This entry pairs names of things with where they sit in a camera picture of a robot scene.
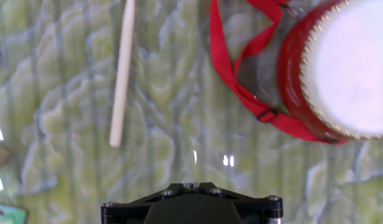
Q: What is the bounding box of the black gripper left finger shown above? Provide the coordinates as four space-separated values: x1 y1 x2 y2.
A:
100 182 192 224

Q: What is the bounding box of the red drum white skin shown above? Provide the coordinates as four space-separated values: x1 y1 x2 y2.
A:
275 0 383 142

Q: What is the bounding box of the red drum strap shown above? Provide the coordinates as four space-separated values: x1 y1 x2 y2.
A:
208 0 348 146

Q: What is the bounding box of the bus picture puzzle board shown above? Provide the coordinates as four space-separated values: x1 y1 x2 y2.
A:
0 202 29 224

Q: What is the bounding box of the pale wooden drumstick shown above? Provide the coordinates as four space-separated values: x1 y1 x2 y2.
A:
109 0 136 148

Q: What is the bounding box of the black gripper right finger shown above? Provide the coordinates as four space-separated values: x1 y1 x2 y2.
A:
191 182 284 224

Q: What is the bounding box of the green marble pattern mat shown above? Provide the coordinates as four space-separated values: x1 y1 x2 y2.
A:
0 0 383 224

